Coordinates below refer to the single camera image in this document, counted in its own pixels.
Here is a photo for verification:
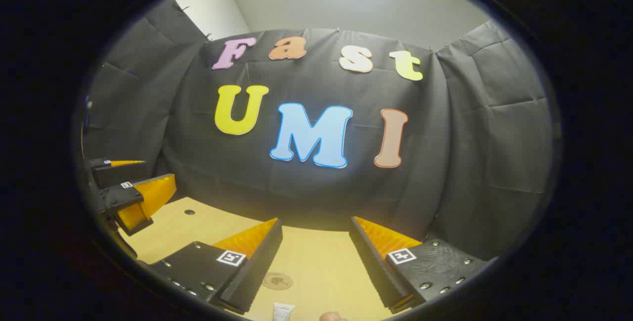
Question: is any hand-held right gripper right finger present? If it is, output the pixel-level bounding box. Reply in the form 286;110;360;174
349;216;490;315

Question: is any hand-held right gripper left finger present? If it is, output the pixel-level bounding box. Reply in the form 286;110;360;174
148;217;283;315

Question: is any round cork coaster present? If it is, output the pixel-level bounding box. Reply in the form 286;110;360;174
262;273;294;290

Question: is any white toothpaste tube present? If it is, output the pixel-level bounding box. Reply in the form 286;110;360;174
273;303;296;321

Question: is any wooden desktop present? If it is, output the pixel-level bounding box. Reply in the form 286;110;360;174
119;196;411;321

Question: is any black backdrop cloth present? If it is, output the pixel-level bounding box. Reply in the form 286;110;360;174
82;0;554;262

